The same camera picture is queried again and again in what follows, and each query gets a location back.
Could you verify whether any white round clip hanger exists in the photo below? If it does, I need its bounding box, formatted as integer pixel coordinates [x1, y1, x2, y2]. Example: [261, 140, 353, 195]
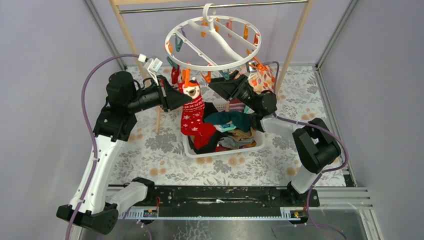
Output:
[164, 3, 263, 71]

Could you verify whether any purple striped sock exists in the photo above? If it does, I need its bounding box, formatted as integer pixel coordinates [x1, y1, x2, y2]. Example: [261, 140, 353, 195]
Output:
[228, 98, 246, 113]

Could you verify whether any wooden clothes rack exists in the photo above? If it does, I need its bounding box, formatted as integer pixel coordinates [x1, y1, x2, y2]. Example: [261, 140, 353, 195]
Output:
[108, 0, 315, 135]

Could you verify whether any white laundry basket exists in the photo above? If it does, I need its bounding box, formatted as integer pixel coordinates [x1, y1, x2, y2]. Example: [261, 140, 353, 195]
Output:
[181, 102, 265, 158]

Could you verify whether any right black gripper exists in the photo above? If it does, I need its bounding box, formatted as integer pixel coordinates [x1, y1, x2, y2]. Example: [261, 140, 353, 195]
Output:
[206, 70, 259, 113]

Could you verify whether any tan brown sock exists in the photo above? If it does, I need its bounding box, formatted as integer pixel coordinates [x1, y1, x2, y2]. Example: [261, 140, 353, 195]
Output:
[228, 127, 256, 142]

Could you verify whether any red bear christmas sock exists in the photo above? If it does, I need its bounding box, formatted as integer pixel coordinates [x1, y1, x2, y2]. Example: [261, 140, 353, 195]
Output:
[180, 77, 217, 149]

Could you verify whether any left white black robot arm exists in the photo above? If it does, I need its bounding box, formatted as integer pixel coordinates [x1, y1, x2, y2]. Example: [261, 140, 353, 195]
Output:
[56, 71, 191, 235]

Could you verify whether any metal rack rod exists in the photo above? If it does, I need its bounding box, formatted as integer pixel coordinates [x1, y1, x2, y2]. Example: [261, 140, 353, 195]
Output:
[118, 0, 310, 15]

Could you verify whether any grey sock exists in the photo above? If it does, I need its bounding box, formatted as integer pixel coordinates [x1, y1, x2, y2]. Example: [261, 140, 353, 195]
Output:
[218, 136, 254, 150]

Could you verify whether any orange floral cloth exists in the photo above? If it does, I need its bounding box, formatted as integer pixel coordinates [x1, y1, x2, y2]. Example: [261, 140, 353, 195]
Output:
[248, 66, 276, 94]

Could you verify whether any red white striped sock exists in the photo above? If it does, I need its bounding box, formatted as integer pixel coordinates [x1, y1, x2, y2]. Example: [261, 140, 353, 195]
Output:
[171, 65, 182, 88]

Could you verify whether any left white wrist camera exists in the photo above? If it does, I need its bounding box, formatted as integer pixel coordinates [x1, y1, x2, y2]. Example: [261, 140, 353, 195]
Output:
[137, 53, 163, 85]

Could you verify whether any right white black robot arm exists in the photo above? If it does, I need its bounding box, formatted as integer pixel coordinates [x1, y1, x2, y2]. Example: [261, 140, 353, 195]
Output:
[208, 72, 348, 206]

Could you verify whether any dark green sock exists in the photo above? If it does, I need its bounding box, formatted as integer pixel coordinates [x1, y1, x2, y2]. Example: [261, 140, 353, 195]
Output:
[203, 111, 251, 132]

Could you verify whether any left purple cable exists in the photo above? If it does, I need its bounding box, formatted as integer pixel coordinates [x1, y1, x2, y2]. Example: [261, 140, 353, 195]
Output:
[64, 53, 141, 240]

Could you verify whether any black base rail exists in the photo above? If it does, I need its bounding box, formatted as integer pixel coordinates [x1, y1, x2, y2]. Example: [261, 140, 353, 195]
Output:
[134, 185, 321, 220]

